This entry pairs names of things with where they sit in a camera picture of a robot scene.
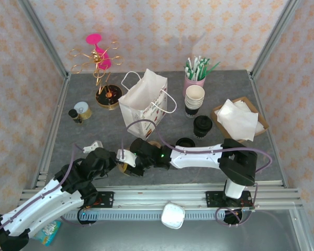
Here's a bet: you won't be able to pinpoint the brown cardboard cup carrier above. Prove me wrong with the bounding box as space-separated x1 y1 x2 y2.
119 140 162 175

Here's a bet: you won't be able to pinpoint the black paper coffee cup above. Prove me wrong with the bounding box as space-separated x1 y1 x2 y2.
193 115 213 139

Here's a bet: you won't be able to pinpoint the black plastic cup lid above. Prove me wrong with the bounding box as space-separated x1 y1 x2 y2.
193 115 213 132

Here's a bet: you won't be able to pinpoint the white paper gift bag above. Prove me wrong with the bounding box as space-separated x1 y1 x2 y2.
118 68 177 141

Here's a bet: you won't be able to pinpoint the long green straw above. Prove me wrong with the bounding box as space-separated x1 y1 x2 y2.
206 61 222 76

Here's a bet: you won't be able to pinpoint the black cup lid stack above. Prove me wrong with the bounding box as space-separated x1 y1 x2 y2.
175 138 196 147

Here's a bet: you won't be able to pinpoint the small dark bottle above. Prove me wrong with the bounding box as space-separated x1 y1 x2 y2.
68 109 83 125

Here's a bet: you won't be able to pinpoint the gold tin can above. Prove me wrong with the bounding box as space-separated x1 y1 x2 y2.
73 101 92 120

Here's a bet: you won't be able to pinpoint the white plastic puck device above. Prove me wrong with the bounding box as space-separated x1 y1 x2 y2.
161 200 186 230

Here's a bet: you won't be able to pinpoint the stacked paper cups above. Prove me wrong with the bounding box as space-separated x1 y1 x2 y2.
184 85 206 119

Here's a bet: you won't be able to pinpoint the brown cardboard tray box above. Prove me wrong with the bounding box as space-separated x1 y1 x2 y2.
210 96 270 144

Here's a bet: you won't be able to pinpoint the pink straw holder cup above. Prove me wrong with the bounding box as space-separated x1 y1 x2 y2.
183 74 207 97

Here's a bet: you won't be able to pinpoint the blue snack bag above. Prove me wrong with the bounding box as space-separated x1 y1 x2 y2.
31 220 62 247

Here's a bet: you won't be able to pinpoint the paper wrapped straw bundle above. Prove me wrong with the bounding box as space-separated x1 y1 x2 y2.
184 55 211 81

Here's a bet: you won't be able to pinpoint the pink plastic goblet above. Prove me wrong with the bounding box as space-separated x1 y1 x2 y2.
85 33 113 71

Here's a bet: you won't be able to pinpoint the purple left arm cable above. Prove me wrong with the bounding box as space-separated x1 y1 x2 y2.
0 143 84 238

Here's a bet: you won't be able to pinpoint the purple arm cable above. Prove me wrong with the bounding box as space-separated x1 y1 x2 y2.
121 119 273 210
0 143 84 238

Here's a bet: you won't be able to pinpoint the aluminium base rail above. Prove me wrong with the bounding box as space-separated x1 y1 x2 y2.
19 184 303 210

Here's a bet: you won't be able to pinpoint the grey slotted cable duct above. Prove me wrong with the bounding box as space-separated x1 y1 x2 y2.
59 209 254 222

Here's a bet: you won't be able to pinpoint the gold wire cup rack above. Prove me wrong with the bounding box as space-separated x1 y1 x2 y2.
69 41 124 110

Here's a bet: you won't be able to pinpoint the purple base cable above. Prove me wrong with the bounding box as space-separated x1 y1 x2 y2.
215 182 267 228
59 215 100 227

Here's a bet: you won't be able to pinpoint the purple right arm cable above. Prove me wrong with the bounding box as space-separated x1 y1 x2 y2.
121 119 273 210

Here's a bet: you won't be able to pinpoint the aluminium frame post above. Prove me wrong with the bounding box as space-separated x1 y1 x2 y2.
17 0 71 81
250 0 301 79

